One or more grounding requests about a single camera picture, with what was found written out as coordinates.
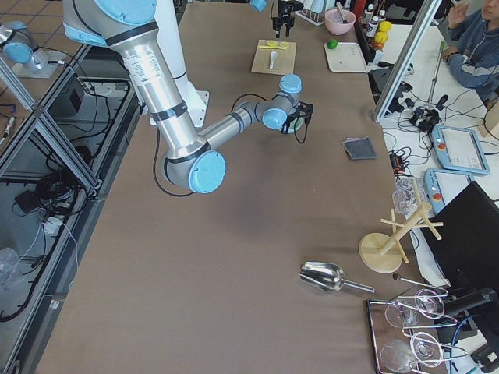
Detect light green bowl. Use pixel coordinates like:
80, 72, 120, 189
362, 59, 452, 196
288, 118, 303, 133

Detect wooden mug tree stand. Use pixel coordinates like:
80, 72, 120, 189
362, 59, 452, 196
359, 178, 444, 273

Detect white plastic tray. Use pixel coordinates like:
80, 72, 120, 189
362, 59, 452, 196
324, 42, 367, 73

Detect black stick with ball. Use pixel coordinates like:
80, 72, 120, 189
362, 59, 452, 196
392, 273, 435, 289

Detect blue teach pendant upper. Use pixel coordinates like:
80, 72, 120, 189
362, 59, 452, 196
431, 125, 490, 175

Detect robot base with blue cap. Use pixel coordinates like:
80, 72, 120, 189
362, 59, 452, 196
1, 21, 57, 79

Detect blue teach pendant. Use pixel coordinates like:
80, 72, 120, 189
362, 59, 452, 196
431, 125, 490, 175
423, 168, 475, 213

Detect aluminium frame post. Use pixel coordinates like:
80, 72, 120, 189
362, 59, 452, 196
373, 0, 441, 122

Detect black monitor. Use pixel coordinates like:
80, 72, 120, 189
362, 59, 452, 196
422, 182, 498, 290

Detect wine glass upper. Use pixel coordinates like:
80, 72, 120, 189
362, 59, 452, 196
384, 289, 444, 328

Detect person in blue hoodie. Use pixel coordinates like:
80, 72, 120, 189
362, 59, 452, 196
442, 1, 498, 105

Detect pink mixing bowl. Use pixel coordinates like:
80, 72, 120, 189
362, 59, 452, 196
324, 9, 356, 35

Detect grey folded cloth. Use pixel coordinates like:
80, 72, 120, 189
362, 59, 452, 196
342, 136, 377, 161

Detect shiny metal scoop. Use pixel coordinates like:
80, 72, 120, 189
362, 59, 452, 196
299, 261, 375, 294

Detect clear glass cup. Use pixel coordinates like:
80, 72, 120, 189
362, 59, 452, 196
392, 177, 427, 216

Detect yellow lemon slices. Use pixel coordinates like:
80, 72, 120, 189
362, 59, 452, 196
257, 40, 289, 50

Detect black power adapter box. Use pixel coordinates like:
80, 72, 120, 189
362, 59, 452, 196
48, 81, 84, 117

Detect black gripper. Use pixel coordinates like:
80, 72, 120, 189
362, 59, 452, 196
272, 0, 303, 38
281, 102, 313, 134

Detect blue teach pendant lower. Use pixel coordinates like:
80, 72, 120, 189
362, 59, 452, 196
423, 168, 475, 213

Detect wine glass lower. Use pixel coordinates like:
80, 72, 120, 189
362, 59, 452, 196
380, 332, 444, 373

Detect white ceramic spoon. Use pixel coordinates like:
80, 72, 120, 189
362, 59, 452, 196
269, 51, 278, 69

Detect wine glass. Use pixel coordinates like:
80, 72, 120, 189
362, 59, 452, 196
380, 332, 444, 373
384, 289, 444, 328

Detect metal wire glass rack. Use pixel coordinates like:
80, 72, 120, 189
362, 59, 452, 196
366, 289, 467, 373

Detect green lime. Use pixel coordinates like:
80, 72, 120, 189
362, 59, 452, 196
327, 39, 338, 49

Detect wooden cutting board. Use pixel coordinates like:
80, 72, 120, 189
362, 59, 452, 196
251, 39, 296, 76

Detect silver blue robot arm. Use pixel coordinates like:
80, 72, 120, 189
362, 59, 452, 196
249, 0, 304, 39
63, 1, 313, 193

